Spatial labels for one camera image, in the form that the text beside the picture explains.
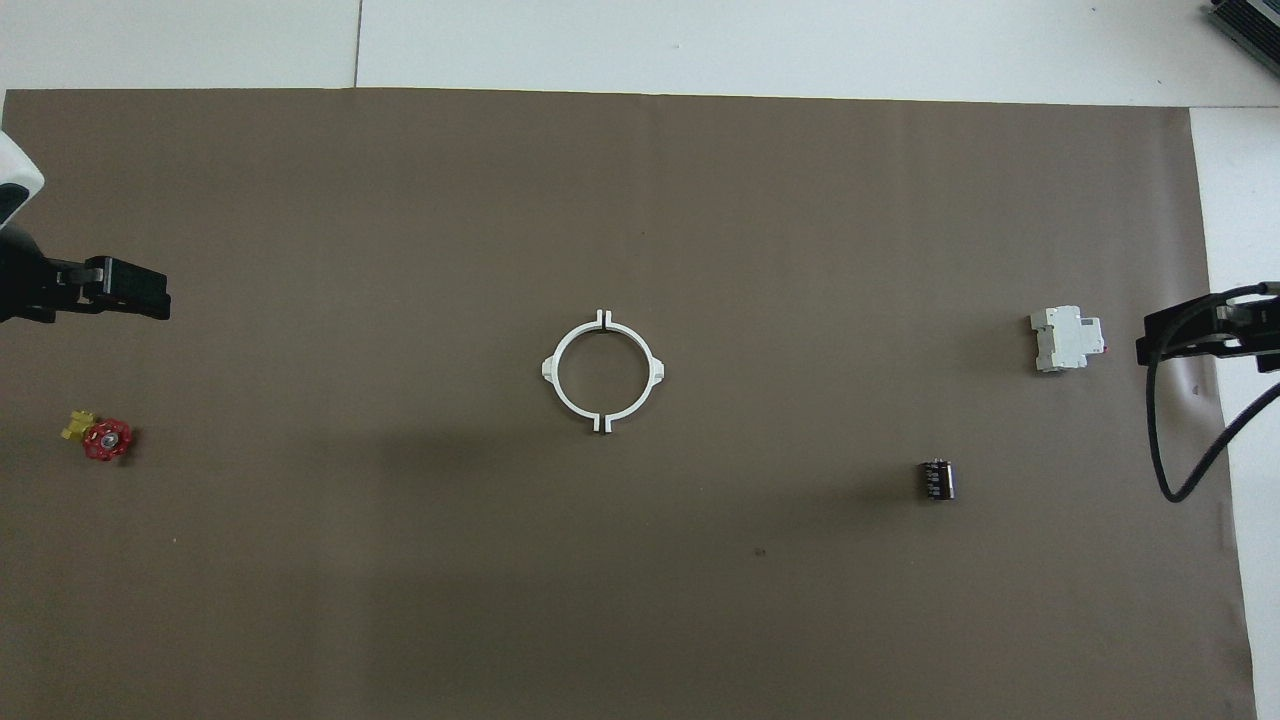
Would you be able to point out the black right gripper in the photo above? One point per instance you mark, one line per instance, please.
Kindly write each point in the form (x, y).
(1270, 355)

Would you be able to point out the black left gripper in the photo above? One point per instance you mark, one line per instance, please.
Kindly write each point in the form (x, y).
(20, 285)

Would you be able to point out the white circuit breaker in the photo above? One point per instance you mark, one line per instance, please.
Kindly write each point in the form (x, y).
(1065, 340)

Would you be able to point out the red and yellow valve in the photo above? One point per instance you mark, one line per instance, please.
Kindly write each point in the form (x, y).
(107, 440)

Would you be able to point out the black cylindrical capacitor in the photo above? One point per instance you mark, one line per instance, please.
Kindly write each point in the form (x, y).
(937, 480)

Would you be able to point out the grey ribbed device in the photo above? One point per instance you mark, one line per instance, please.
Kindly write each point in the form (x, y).
(1255, 25)

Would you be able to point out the brown paper table mat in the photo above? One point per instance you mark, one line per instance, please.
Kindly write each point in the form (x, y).
(700, 600)

